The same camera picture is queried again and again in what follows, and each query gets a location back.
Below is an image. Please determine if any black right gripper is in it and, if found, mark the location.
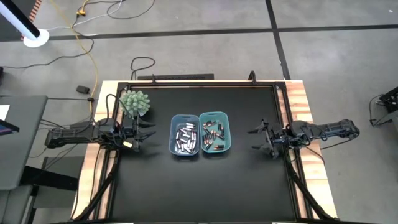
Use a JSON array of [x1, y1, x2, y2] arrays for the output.
[[248, 119, 293, 158]]

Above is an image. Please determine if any yellow cable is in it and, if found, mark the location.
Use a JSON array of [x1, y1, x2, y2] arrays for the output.
[[49, 0, 100, 113]]

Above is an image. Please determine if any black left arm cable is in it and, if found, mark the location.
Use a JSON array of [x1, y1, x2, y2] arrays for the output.
[[105, 93, 128, 125]]

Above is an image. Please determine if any green succulent in patterned pot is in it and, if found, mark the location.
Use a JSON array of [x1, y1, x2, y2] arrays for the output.
[[119, 90, 152, 120]]

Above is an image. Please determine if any black frame strut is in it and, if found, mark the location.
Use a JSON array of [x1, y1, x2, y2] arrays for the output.
[[73, 149, 121, 222], [285, 161, 335, 222]]

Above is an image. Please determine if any gray desk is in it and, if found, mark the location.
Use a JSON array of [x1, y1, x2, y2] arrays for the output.
[[0, 95, 49, 191]]

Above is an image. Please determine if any black flat bar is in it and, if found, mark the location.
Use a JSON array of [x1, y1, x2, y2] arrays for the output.
[[137, 73, 215, 81]]

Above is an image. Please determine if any teal plastic bin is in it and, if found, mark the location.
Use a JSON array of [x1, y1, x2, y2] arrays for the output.
[[198, 111, 232, 154]]

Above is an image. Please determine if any black equipment stand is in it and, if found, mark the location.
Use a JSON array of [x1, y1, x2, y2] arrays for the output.
[[369, 86, 398, 127]]

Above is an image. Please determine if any black white pole with base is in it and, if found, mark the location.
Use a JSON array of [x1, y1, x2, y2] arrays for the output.
[[0, 0, 50, 49]]

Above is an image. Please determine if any blue plastic bin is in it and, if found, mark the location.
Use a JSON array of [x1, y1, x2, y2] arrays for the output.
[[169, 114, 201, 157]]

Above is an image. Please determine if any black looped floor cable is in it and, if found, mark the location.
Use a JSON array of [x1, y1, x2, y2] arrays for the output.
[[129, 56, 156, 81]]

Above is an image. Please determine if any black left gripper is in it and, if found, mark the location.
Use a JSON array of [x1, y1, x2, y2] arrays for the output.
[[119, 116, 157, 152]]

